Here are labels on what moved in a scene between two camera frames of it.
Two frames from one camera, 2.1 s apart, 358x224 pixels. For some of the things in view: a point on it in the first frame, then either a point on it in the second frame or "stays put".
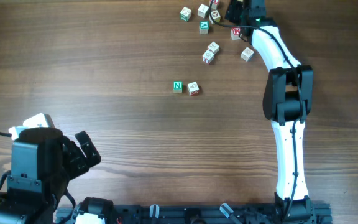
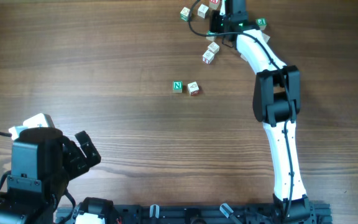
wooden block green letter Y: x=204 y=27 → x=211 y=38
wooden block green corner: x=186 y=14 stays put
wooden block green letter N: x=177 y=86 stays put
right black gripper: x=232 y=13 → x=213 y=22
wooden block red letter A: x=193 y=88 stays put
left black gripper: x=74 y=154 stays put
